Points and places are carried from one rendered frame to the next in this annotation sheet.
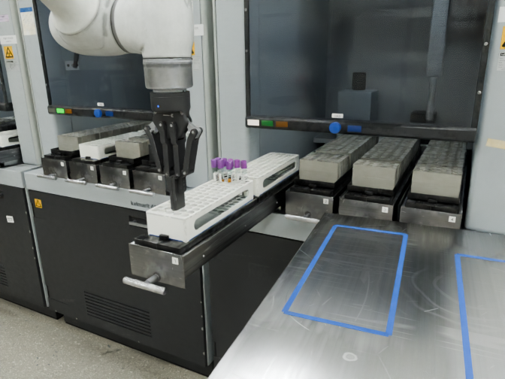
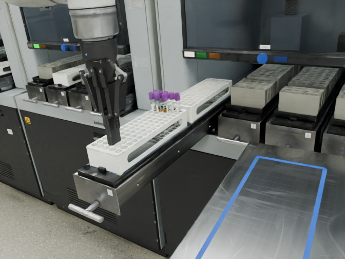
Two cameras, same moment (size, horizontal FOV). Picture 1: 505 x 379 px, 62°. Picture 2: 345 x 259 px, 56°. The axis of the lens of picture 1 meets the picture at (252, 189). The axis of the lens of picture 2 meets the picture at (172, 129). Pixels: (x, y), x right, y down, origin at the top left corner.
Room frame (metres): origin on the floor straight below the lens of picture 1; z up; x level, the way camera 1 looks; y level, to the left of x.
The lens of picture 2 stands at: (0.17, -0.07, 1.19)
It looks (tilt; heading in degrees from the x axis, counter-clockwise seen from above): 24 degrees down; 8
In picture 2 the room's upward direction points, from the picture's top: 5 degrees counter-clockwise
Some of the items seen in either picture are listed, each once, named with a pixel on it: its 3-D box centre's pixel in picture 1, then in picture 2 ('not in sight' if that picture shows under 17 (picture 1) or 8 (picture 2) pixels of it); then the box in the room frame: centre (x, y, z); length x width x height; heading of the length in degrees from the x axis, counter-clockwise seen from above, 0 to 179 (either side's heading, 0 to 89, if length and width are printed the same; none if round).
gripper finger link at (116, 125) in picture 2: (185, 180); (117, 119); (0.81, 0.13, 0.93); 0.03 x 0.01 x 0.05; 63
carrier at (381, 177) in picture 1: (373, 177); (299, 103); (1.08, -0.33, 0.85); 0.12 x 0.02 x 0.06; 62
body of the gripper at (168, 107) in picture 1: (171, 114); (101, 60); (0.82, 0.15, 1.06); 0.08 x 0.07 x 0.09; 63
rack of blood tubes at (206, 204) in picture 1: (206, 207); (142, 136); (0.91, 0.11, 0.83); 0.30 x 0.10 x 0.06; 153
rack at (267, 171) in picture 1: (265, 174); (200, 99); (1.19, -0.04, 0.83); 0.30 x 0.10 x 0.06; 153
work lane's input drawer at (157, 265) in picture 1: (235, 210); (172, 135); (1.03, 0.04, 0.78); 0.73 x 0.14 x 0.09; 153
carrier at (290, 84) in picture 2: (380, 168); (306, 93); (1.16, -0.37, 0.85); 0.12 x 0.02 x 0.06; 62
